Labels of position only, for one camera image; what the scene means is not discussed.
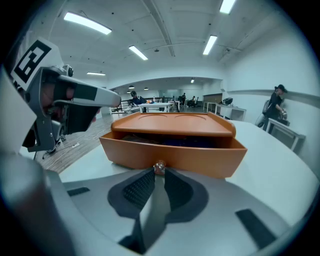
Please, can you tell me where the brown wooden cabinet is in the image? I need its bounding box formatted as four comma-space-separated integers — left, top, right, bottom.
202, 92, 224, 104

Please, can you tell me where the person's left hand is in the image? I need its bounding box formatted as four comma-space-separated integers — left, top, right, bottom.
41, 83, 57, 113

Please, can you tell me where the long white table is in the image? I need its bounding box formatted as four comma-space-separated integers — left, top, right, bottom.
202, 100, 248, 121

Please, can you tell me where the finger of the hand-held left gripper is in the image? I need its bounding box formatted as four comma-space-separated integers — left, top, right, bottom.
53, 75, 122, 108
65, 105, 101, 136

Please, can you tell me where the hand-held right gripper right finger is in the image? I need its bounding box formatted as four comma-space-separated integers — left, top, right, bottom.
149, 168, 294, 256

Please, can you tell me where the white cable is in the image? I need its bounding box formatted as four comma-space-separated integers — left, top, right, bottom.
41, 134, 101, 161

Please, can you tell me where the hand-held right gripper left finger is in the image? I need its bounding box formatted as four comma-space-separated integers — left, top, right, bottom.
63, 168, 157, 255

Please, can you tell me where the orange storage box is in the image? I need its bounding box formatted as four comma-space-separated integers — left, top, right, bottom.
110, 111, 237, 138

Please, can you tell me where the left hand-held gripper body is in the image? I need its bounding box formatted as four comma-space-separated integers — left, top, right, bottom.
9, 37, 76, 153

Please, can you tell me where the white backpack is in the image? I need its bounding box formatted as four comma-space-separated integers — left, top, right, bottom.
254, 99, 273, 129

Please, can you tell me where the black metal railing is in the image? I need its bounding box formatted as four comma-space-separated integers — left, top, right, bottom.
111, 96, 176, 114

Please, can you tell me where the large white table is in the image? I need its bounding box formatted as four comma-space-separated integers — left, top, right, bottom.
58, 119, 320, 227

